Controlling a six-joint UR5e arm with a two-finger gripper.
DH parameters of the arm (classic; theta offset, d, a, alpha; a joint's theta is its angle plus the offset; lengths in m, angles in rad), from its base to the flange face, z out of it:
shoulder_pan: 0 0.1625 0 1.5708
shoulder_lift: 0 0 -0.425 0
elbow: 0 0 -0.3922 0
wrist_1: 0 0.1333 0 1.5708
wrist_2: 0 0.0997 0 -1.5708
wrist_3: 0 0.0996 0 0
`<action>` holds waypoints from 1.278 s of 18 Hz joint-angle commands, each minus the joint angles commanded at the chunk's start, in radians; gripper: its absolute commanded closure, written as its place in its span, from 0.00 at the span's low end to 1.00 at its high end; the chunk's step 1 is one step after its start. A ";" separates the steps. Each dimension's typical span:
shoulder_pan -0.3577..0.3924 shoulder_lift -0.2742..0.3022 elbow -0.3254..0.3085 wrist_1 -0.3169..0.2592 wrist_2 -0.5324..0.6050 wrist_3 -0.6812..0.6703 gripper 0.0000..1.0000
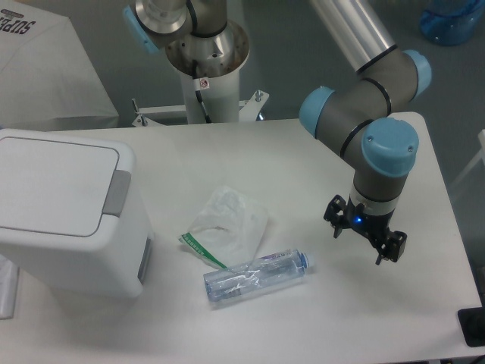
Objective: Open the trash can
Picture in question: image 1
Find white trash can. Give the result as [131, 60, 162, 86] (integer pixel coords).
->
[1, 129, 153, 297]

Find blue water jug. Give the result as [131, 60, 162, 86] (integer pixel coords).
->
[418, 1, 484, 46]

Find black device at edge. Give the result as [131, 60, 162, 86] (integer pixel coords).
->
[458, 307, 484, 347]

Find clear plastic water bottle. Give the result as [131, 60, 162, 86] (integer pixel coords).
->
[204, 249, 314, 303]

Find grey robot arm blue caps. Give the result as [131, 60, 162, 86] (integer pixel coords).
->
[123, 1, 431, 262]

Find white printed cloth cover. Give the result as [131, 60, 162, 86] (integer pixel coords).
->
[1, 14, 117, 127]

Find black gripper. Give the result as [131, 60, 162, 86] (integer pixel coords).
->
[324, 195, 408, 265]

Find white trash can lid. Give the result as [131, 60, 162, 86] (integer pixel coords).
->
[1, 136, 118, 237]

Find crumpled white plastic bag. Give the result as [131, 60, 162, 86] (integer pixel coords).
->
[178, 186, 268, 269]

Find black cable on pedestal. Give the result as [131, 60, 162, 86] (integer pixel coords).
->
[191, 62, 212, 124]

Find white frame at right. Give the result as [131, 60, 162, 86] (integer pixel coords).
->
[449, 130, 484, 201]

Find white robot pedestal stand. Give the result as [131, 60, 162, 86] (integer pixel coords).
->
[131, 18, 270, 127]

